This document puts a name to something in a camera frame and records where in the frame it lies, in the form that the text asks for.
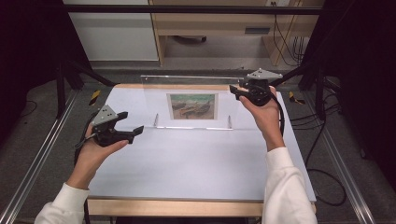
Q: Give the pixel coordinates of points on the yellow black tape mark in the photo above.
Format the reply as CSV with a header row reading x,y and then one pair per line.
x,y
94,97

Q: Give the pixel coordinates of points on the yellow clamp right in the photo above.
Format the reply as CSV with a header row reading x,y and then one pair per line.
x,y
294,98

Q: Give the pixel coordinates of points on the person's left hand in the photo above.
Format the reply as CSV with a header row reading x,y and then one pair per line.
x,y
90,158

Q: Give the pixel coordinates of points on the black metal stand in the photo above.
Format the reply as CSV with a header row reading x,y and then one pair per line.
x,y
62,87
319,90

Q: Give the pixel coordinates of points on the person's right hand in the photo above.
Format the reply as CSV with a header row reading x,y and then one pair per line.
x,y
267,121

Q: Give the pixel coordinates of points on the aluminium floor rail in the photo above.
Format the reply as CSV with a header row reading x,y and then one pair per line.
x,y
342,155
37,155

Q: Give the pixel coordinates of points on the white cabinet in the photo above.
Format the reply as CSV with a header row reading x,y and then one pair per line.
x,y
118,37

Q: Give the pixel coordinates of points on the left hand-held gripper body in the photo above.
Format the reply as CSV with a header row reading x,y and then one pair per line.
x,y
104,127

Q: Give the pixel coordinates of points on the black metal crossbar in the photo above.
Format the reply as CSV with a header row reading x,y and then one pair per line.
x,y
186,9

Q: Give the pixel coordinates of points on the metal frame pin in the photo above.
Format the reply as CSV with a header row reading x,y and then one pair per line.
x,y
156,120
229,122

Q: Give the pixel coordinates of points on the clear acrylic photo frame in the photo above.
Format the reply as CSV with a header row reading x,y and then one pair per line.
x,y
155,99

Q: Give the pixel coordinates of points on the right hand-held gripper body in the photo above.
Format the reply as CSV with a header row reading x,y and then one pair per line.
x,y
259,90

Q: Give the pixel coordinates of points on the painting picture card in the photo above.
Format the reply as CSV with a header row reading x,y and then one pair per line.
x,y
193,107

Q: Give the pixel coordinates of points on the wooden desk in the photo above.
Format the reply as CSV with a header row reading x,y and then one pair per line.
x,y
218,23

